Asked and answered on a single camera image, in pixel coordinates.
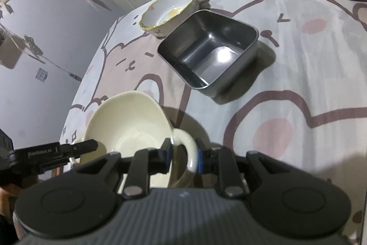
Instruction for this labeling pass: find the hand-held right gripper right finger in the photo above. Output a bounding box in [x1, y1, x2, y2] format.
[196, 138, 287, 200]

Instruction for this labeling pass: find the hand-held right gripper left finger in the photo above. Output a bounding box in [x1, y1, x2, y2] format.
[77, 138, 172, 200]

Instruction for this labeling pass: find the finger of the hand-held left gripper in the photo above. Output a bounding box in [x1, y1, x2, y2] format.
[13, 139, 98, 172]

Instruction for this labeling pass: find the cream bowl with handles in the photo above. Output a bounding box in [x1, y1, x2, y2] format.
[82, 91, 199, 189]

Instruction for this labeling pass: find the square steel container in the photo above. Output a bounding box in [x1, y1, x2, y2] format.
[157, 10, 259, 98]

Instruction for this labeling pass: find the floral bowl with yellow rim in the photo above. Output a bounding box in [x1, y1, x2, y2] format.
[139, 0, 199, 38]

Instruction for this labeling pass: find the bear print tablecloth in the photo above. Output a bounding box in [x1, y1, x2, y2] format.
[59, 0, 367, 237]

